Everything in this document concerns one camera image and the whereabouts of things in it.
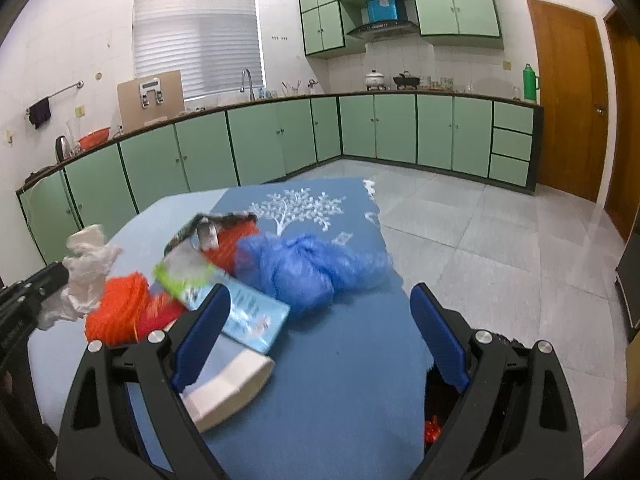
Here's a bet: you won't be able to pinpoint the cardboard box with white labels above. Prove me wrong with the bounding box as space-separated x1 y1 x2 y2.
117 70 185 134

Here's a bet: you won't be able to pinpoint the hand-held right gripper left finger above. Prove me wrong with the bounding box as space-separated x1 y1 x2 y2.
55 284 236 480

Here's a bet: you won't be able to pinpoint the blue box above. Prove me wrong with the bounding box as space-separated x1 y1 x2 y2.
366 0 404 23

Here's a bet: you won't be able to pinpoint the dark towel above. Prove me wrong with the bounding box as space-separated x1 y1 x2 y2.
28 98 53 130

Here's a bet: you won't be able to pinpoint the blue plastic bag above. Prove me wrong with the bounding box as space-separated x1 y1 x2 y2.
235 232 393 318

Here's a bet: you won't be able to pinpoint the metal towel rail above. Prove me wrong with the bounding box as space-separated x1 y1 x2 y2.
26 80 85 116

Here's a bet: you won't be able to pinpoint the wooden door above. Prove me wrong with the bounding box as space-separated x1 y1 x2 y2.
526 0 610 204
602 5 640 242

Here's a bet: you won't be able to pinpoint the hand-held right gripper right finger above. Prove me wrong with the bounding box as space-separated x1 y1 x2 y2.
409 282 586 480

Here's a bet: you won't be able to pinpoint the person's left forearm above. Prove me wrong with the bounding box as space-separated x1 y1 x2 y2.
0 372 58 480

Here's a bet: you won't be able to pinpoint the red basin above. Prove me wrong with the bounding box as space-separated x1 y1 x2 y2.
77 127 111 150

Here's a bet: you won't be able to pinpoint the blue tree print tablecloth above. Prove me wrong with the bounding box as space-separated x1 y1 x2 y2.
200 177 437 480

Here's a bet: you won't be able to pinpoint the light blue packet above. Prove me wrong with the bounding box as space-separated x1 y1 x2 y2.
187 280 292 355

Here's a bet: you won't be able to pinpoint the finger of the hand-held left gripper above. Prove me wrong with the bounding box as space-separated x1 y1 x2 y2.
0 282 45 332
27 261 71 303

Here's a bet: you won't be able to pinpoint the range hood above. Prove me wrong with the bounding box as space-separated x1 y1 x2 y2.
347 20 421 43

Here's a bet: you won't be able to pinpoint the black glass cabinet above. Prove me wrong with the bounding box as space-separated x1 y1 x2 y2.
615 242 640 330

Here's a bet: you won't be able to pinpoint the white window blinds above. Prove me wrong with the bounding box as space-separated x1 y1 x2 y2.
132 0 265 104

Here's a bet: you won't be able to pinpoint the orange mesh net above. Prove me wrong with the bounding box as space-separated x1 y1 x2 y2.
84 271 151 347
202 219 261 277
424 412 447 444

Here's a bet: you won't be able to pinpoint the green base cabinets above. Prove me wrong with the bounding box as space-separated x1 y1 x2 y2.
15 92 544 267

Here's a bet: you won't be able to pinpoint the green white snack wrapper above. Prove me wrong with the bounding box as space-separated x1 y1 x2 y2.
152 247 217 311

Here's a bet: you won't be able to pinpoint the green thermos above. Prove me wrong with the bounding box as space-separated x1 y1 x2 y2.
521 63 541 102

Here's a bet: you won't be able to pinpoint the green wall cabinets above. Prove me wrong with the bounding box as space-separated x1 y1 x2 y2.
298 0 504 58

